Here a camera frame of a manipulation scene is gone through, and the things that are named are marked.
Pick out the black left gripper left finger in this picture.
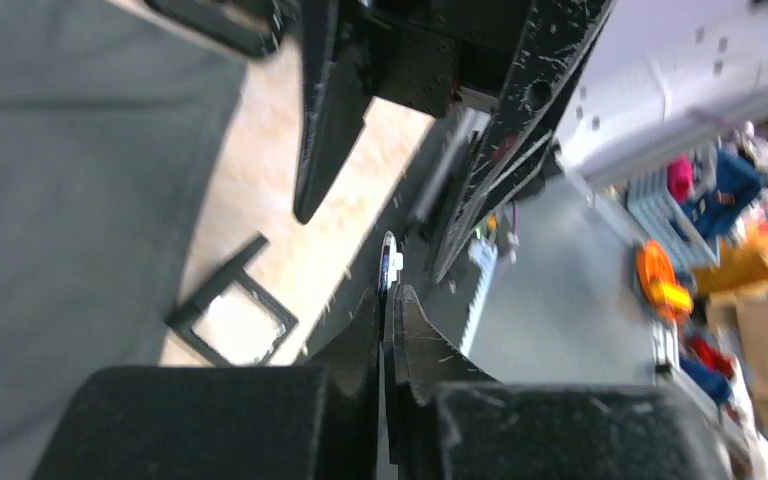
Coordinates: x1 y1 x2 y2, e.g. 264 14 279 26
34 291 381 480

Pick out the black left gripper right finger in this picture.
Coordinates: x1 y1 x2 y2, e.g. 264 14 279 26
384 285 729 479

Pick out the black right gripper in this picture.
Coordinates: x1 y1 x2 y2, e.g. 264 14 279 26
293 0 614 282

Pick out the blue round brooch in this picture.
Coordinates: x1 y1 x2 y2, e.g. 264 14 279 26
377 231 404 308

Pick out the dark grey t-shirt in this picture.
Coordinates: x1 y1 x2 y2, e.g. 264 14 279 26
0 1 245 479

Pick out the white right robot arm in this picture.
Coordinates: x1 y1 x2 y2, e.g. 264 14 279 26
293 1 768 279

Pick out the black square brooch stand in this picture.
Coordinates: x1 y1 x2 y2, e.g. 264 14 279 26
164 233 298 366

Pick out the colourful background clutter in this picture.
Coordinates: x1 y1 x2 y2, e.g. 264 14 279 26
625 119 768 452

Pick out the white slotted cable duct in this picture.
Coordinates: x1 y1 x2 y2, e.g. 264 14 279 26
459 238 498 356

